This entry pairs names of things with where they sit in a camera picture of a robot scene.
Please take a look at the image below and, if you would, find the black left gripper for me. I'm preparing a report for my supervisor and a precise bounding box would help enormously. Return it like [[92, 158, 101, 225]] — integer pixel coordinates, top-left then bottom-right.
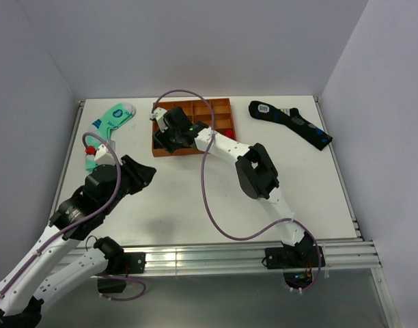
[[102, 154, 156, 215]]

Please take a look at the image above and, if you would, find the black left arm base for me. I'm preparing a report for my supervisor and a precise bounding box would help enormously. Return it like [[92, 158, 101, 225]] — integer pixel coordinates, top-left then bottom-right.
[[97, 252, 146, 295]]

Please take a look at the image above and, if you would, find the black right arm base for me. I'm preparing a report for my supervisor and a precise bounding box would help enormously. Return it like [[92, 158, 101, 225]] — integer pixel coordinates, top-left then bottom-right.
[[261, 236, 326, 290]]

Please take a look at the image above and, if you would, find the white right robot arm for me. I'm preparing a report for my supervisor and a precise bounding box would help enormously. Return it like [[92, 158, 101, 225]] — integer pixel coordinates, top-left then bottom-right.
[[150, 107, 319, 267]]

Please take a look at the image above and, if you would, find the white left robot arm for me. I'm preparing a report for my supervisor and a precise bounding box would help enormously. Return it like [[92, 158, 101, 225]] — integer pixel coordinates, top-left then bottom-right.
[[0, 155, 156, 327]]

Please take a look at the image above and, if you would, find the orange wooden compartment tray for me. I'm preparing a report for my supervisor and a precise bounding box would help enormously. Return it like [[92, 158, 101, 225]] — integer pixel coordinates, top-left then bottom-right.
[[152, 98, 236, 157]]

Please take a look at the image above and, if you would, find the red rolled sock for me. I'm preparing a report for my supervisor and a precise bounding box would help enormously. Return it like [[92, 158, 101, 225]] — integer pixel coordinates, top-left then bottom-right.
[[224, 129, 235, 139]]

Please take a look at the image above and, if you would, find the mint green patterned sock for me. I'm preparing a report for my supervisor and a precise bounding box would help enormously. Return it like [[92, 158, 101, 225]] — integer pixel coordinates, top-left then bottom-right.
[[85, 102, 136, 172]]

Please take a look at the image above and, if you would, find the black and blue sock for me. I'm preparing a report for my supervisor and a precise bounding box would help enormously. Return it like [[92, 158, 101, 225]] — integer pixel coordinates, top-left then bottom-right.
[[248, 100, 333, 150]]

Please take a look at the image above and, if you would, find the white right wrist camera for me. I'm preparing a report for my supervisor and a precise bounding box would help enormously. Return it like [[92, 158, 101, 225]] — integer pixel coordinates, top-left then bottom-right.
[[150, 107, 168, 132]]

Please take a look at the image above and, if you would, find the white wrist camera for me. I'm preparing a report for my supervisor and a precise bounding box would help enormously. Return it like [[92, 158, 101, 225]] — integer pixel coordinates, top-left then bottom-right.
[[150, 107, 168, 132], [85, 143, 115, 172]]

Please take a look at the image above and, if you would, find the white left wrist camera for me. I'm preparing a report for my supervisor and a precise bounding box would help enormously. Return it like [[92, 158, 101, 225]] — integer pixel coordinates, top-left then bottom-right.
[[85, 143, 115, 172]]

